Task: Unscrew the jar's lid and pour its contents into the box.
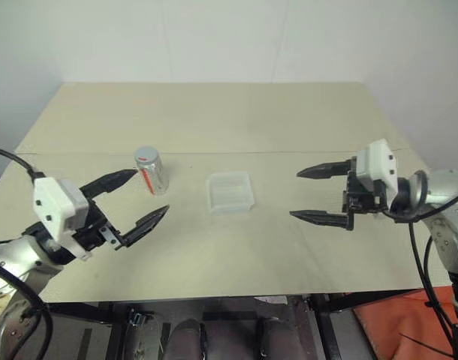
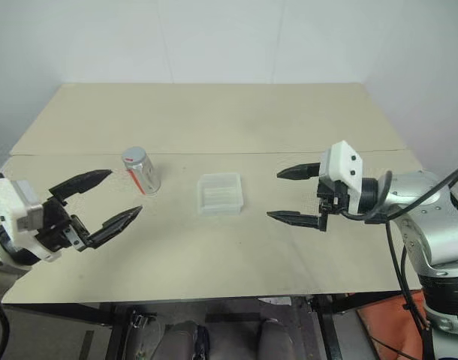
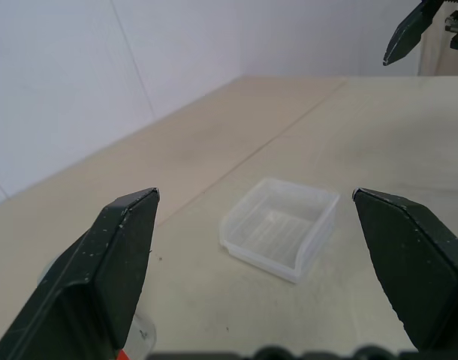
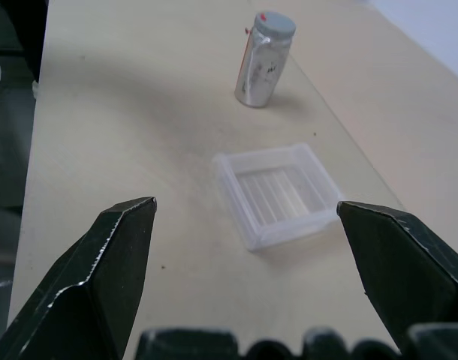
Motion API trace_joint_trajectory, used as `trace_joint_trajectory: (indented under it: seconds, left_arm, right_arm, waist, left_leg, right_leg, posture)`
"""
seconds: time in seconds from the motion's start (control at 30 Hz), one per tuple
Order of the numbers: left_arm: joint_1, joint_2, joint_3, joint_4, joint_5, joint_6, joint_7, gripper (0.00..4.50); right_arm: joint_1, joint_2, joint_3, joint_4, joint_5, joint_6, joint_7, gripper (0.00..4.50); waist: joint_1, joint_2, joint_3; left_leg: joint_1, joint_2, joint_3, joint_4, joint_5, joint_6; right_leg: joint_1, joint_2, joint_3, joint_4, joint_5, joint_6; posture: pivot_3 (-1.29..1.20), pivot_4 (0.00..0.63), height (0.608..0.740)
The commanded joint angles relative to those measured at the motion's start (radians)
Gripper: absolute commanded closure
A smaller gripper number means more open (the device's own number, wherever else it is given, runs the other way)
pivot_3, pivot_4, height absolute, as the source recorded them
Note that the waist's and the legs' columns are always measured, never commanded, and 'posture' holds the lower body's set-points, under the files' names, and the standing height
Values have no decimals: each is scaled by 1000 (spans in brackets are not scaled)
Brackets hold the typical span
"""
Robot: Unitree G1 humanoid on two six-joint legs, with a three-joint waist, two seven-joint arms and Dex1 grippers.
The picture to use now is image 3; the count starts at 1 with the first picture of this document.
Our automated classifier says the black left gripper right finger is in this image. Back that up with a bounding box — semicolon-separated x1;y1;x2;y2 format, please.
351;187;458;354

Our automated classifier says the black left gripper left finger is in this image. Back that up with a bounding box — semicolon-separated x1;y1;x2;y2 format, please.
0;187;161;360

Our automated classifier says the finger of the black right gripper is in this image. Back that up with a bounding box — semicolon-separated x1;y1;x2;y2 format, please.
382;0;446;68

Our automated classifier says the clear plastic bin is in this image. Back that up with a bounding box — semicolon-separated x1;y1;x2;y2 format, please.
218;177;341;285

